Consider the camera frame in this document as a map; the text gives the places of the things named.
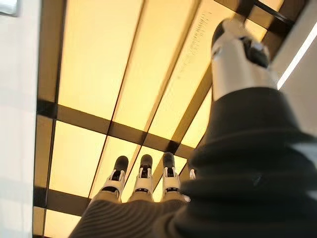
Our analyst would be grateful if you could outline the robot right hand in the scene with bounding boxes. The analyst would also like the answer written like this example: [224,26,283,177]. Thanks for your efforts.
[69,18,317,238]

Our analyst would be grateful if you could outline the white ceiling light strip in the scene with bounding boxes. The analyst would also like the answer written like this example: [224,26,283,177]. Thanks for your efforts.
[276,31,317,90]

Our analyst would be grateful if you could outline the dark window frame grid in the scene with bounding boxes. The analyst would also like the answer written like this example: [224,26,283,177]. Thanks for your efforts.
[33,0,295,238]

